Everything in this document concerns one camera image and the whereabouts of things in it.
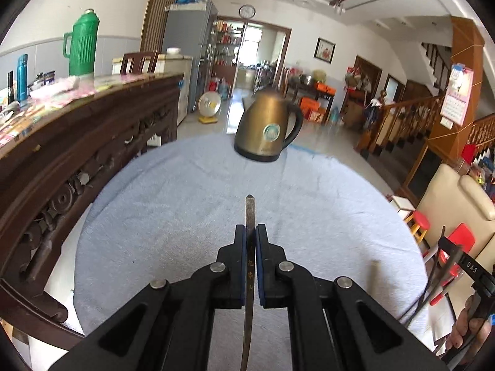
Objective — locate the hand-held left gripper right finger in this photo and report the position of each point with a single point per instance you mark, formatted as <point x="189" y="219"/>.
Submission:
<point x="258" y="274"/>

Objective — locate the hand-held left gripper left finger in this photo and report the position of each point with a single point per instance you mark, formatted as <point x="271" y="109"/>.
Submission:
<point x="243" y="274"/>

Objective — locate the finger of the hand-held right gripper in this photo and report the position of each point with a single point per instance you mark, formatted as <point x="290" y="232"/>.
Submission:
<point x="462" y="261"/>

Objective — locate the person's right hand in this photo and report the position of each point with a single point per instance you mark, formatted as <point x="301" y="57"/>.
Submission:
<point x="460" y="328"/>

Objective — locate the red child chair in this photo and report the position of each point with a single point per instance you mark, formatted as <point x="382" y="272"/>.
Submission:
<point x="462" y="235"/>

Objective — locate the red round stool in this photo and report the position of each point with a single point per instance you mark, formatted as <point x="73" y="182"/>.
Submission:
<point x="419" y="220"/>

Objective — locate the cream leather armchair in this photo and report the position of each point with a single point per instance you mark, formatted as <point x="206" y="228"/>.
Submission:
<point x="448" y="197"/>

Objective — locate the small white stool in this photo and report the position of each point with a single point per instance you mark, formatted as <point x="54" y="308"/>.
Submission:
<point x="402" y="203"/>

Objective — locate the light blue towel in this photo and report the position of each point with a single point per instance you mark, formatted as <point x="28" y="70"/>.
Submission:
<point x="154" y="220"/>

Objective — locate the bronze electric kettle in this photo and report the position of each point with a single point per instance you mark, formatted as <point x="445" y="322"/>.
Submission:
<point x="267" y="123"/>

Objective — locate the wooden stair railing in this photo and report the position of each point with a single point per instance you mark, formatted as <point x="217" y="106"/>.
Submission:
<point x="402" y="108"/>

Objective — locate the round yellow fan heater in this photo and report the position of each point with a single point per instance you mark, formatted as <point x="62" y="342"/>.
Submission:
<point x="210" y="104"/>

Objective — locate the blue water jug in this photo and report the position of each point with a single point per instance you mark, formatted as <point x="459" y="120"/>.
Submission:
<point x="224" y="89"/>

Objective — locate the dark wooden side table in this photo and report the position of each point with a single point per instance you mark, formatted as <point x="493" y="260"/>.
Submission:
<point x="309" y="89"/>

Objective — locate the white chest freezer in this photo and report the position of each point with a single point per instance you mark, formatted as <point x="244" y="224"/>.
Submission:
<point x="181" y="85"/>

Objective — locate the carved dark wooden sideboard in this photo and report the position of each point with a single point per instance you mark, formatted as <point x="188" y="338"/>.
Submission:
<point x="77" y="154"/>

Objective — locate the orange wooden pillar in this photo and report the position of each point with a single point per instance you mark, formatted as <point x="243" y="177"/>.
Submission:
<point x="464" y="42"/>

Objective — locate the glass display shelf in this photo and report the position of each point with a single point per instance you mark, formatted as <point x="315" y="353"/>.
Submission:
<point x="226" y="50"/>

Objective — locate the framed flower picture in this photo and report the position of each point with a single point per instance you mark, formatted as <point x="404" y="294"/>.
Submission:
<point x="324" y="50"/>

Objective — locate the white bowl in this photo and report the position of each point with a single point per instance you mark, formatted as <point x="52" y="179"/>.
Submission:
<point x="174" y="51"/>

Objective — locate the dark wooden chair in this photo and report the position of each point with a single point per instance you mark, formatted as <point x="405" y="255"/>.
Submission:
<point x="139" y="62"/>

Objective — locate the floral pink table cover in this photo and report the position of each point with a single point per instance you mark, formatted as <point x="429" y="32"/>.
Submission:
<point x="77" y="92"/>

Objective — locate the grey refrigerator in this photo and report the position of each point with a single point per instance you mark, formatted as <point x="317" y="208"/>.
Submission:
<point x="185" y="34"/>

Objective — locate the white crumpled cloth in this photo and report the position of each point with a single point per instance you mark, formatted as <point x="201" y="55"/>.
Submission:
<point x="54" y="88"/>

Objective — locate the green thermos jug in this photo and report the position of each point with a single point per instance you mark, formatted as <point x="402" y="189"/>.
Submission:
<point x="83" y="46"/>

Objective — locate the blue flask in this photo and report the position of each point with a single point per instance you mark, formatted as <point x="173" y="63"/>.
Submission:
<point x="22" y="79"/>

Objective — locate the black bottle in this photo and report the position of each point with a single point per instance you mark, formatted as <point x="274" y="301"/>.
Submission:
<point x="11" y="89"/>

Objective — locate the wall calendar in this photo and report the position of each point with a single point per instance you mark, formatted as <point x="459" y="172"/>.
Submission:
<point x="456" y="96"/>

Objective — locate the round wall clock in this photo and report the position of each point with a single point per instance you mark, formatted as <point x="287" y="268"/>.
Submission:
<point x="247" y="11"/>

